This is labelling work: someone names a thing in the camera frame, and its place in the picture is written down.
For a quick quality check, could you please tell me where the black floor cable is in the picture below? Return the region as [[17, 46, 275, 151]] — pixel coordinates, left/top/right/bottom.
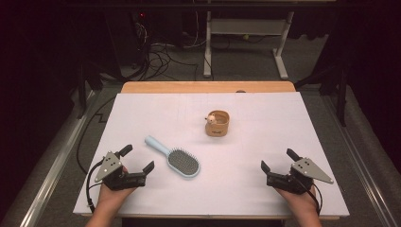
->
[[76, 96, 116, 174]]

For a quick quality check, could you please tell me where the person's right hand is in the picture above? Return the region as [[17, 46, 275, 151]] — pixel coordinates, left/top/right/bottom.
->
[[273, 183, 318, 217]]

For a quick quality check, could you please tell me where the black metal stand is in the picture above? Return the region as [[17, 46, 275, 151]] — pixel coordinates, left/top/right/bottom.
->
[[294, 62, 349, 127], [77, 62, 103, 119]]

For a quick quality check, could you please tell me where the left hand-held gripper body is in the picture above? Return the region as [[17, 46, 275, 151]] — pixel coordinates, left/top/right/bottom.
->
[[94, 150, 148, 191]]

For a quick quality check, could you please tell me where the dark computer tower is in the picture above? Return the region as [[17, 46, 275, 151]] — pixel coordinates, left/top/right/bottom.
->
[[105, 10, 149, 69]]

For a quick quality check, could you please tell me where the tangle of black cables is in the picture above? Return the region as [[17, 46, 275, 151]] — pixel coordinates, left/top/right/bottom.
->
[[131, 22, 200, 81]]

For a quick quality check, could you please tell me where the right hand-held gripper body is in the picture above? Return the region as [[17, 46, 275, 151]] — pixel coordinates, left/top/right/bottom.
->
[[266, 156, 335, 195]]

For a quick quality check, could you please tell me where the left hand-held gripper cable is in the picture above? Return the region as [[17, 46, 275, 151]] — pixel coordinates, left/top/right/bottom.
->
[[85, 159, 107, 214]]

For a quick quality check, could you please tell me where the hand-held gripper cable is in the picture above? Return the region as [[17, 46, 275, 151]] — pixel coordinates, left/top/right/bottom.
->
[[85, 159, 107, 214], [291, 174, 323, 217]]

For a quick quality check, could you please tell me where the person's left hand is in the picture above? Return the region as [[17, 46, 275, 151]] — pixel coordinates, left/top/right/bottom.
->
[[96, 166, 138, 207]]

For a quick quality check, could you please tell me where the light blue hairbrush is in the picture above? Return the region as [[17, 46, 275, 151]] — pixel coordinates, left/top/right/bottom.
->
[[144, 135, 201, 180]]

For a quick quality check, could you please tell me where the white board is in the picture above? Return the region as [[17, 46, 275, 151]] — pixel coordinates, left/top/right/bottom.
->
[[73, 92, 350, 218]]

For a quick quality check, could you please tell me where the tan holder cup with figurine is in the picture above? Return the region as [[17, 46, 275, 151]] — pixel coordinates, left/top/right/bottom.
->
[[204, 109, 231, 137]]

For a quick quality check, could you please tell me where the white metal desk frame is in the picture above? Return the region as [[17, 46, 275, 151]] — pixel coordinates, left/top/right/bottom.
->
[[202, 10, 295, 80]]

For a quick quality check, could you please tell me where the right hand-held gripper cable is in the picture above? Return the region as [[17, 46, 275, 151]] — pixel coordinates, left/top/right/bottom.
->
[[291, 174, 323, 217]]

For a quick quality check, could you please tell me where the wooden table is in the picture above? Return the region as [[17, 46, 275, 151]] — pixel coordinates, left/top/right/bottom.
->
[[120, 80, 297, 95]]

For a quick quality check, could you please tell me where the metal floor rail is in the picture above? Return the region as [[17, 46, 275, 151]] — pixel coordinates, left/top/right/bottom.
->
[[18, 89, 97, 227], [324, 94, 399, 227]]

